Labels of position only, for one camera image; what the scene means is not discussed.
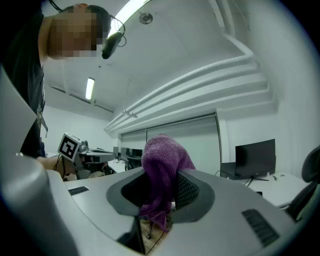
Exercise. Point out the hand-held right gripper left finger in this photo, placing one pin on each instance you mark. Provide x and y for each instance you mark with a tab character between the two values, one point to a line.
95	210

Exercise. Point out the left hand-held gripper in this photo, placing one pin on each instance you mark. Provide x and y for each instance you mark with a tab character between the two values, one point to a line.
68	147

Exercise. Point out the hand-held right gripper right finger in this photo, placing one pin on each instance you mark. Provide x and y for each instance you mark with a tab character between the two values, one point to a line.
225	225

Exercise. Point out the purple cloth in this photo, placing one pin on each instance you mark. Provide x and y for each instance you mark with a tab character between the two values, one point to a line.
162	160

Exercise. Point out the person's left forearm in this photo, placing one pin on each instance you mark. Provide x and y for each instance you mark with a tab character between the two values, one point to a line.
48	163

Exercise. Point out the narrow white roller blind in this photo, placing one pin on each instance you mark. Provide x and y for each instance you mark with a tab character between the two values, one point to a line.
133	140

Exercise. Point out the short ceiling light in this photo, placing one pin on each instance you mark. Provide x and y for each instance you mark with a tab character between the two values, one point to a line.
90	88

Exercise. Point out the black pen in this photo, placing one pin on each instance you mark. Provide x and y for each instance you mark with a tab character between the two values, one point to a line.
275	177

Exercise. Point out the wide white roller blind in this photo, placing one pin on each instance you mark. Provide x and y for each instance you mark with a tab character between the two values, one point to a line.
185	140

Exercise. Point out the black office chair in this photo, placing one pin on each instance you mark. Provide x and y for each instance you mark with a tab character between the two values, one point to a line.
307	180

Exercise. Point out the person's black t-shirt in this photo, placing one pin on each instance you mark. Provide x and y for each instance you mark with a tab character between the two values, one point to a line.
25	75

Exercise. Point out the person's head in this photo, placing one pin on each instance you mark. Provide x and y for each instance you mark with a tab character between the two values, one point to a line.
72	37

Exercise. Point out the white ceiling pipes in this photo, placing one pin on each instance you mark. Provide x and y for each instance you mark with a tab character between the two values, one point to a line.
200	72

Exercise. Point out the long ceiling light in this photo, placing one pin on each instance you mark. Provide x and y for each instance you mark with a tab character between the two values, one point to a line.
125	15

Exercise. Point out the round smoke detector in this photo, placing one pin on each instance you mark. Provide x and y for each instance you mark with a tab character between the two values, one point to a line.
145	18

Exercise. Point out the black head-mounted camera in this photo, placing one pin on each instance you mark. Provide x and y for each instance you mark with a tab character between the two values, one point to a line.
110	46

